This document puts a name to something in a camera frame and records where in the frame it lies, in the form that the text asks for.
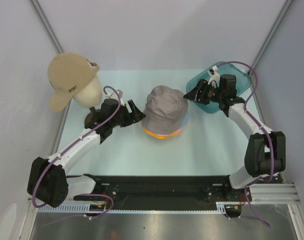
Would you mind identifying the tan baseball cap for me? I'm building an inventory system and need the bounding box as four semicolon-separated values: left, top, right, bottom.
47;52;100;112

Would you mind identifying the white slotted cable duct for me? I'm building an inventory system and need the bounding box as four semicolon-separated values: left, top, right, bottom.
38;201;242;214

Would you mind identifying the aluminium corner rail right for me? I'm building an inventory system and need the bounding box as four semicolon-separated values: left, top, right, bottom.
252;0;295;69

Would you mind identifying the teal plastic bin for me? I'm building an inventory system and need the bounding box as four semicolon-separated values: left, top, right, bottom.
186;62;251;116

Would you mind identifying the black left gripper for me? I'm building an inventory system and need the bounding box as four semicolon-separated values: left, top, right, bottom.
110;99;145;128

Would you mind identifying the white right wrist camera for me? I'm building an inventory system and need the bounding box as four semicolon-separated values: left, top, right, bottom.
208;65;220;88

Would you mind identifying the aluminium corner rail left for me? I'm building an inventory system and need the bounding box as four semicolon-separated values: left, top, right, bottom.
28;0;64;54

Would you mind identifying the aluminium corner rail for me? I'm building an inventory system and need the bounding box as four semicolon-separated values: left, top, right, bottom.
28;0;64;54
252;0;295;69

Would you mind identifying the teal hat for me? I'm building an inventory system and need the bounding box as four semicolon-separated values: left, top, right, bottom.
178;112;189;130

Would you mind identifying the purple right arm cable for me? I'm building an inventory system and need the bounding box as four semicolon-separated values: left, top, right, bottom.
214;60;275;228

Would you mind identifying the grey hat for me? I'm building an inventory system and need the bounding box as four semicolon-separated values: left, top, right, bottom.
141;85;188;135

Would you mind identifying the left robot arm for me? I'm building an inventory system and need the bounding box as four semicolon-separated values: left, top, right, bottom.
27;98;146;208

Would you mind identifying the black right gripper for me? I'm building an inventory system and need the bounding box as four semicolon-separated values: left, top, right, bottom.
184;78;224;106

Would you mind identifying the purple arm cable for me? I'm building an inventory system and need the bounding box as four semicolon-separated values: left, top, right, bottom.
32;86;122;208
214;60;275;228

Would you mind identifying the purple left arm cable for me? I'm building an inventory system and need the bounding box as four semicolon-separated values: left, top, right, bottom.
32;86;122;208

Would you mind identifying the cream mannequin head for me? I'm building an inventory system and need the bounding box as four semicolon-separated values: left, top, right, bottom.
73;75;103;109

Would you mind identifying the yellow bucket hat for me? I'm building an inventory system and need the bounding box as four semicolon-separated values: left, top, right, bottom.
142;126;182;140

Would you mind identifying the aluminium frame rail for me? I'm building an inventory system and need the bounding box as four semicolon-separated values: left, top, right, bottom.
26;182;300;204

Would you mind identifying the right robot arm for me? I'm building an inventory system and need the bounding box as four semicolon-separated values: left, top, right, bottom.
184;74;286;201

